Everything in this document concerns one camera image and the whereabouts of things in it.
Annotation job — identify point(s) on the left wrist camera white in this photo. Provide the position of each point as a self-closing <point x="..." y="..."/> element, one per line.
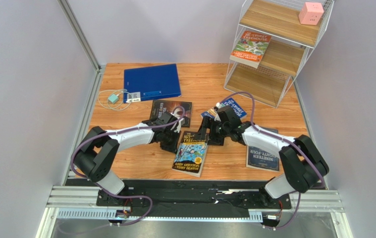
<point x="177" y="126"/>

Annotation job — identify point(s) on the Nineteen Eighty-Four book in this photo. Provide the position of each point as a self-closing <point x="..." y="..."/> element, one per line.
<point x="257" y="158"/>

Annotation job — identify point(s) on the black 169-Storey Treehouse book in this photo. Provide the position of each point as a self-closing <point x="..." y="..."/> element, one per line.
<point x="191" y="153"/>

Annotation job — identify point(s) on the Three Days To See book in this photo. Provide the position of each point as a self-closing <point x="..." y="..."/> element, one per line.
<point x="176" y="108"/>

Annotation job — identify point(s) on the pink cube power socket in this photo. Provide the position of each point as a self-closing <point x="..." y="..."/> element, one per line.
<point x="311" y="13"/>

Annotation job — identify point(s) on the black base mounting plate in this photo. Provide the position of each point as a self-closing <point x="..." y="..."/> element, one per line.
<point x="193" y="198"/>

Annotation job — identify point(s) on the blue file folder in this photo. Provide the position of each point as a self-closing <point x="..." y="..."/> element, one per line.
<point x="151" y="83"/>

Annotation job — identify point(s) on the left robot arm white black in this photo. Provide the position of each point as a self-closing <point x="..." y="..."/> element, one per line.
<point x="95" y="155"/>

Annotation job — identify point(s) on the white wire wooden shelf rack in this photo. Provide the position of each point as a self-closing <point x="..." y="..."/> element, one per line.
<point x="290" y="47"/>

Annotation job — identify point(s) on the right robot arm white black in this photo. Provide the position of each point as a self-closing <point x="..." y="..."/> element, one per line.
<point x="302" y="162"/>

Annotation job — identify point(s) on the teal charger with white cable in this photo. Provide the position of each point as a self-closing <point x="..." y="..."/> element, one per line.
<point x="114" y="98"/>

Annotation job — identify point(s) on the blue 91-Storey Treehouse book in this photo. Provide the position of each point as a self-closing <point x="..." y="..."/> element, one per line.
<point x="228" y="102"/>

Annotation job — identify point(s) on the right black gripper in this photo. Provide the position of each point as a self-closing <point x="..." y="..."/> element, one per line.
<point x="207" y="134"/>

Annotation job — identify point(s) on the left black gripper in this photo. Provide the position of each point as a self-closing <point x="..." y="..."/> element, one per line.
<point x="172" y="148"/>

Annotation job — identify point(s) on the orange 78-Storey Treehouse book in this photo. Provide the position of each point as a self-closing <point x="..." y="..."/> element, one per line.
<point x="250" y="48"/>

